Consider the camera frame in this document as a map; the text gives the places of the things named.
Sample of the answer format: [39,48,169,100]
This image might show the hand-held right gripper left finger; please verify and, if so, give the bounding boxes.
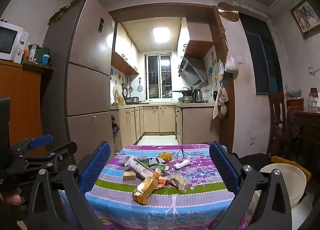
[27,141,112,230]

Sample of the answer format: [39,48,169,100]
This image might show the white plastic bucket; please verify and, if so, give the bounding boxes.
[259,163,307,208]

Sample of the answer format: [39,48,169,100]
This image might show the white cutting board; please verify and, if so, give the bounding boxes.
[112,83,122,102]

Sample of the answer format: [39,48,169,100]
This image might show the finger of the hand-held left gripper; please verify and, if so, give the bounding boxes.
[10,134,54,157]
[5,142,78,174]

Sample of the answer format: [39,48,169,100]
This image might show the dark wooden dining table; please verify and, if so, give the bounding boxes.
[286,106,320,162]

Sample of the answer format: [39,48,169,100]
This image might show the orange white small packet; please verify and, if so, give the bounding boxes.
[152,170,168,183]

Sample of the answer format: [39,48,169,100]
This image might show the red-lid jar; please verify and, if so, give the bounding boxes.
[309,87,319,107]

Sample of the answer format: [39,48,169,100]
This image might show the floral striped tablecloth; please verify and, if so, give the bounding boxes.
[59,144,250,230]

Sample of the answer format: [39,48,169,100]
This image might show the square ceiling light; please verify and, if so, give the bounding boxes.
[153,27,171,43]

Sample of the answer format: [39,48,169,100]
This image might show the dark window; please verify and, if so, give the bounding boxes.
[239,13,283,96]

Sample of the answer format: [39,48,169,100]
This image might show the steel range hood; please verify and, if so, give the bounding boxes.
[178,54,208,86]

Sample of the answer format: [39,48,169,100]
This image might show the white hanging plastic bag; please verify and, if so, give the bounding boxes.
[224,51,239,73]

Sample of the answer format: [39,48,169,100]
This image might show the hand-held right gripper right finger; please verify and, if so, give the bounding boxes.
[209,141,293,230]

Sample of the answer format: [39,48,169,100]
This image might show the gold flattened carton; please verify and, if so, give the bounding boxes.
[132,175,161,205]

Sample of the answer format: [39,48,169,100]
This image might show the black plastic bags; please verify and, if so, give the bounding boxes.
[111,115,121,135]

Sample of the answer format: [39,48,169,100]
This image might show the white wipes packet blue stripe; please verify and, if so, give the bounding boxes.
[141,156,166,167]

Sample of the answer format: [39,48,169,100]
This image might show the kitchen wall cabinet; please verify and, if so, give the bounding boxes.
[111,22,140,75]
[177,17,215,59]

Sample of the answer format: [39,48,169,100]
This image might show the yellow black bag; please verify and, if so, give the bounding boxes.
[48,0,88,22]

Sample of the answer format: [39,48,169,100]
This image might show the steel kettle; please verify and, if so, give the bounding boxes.
[191,88,204,103]

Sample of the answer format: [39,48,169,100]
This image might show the yellow plastic wrapper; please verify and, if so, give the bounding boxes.
[157,153,173,163]

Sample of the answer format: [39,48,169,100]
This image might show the clear plastic bag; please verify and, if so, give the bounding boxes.
[286,86,305,101]

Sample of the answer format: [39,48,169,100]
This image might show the beige refrigerator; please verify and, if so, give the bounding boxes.
[42,0,116,157]

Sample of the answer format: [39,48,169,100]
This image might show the framed picture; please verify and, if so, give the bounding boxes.
[290,0,320,40]

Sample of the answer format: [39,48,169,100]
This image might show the crumpled clear plastic wrapper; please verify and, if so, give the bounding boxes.
[167,172,188,193]

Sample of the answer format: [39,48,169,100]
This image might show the beige hanging cloth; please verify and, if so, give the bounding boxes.
[212,86,229,120]

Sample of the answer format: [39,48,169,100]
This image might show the long green box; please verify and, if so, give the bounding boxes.
[136,159,155,172]

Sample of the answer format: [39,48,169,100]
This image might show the wooden stool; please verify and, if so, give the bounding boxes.
[271,156,312,183]

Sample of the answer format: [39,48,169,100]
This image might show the barred kitchen window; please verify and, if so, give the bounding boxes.
[145,55,173,101]

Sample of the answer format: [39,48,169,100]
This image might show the black wok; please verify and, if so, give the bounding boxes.
[172,87,194,96]

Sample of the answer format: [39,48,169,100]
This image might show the white microwave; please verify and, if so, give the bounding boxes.
[0,19,29,64]

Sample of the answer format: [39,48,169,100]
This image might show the gold round wall clock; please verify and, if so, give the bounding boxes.
[217,2,240,22]

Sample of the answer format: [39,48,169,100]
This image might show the small hanging plastic bag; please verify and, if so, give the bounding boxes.
[217,59,225,81]

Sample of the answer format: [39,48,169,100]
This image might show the person's left hand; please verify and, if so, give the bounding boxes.
[0,192,22,206]

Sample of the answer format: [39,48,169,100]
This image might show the beige kitchen base cabinets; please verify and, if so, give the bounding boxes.
[111,103,221,149]

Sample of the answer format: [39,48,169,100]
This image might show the white tablet box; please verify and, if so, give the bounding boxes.
[125,158,153,179]

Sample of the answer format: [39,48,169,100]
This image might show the dark wooden chair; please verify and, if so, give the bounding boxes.
[266,91,300,157]

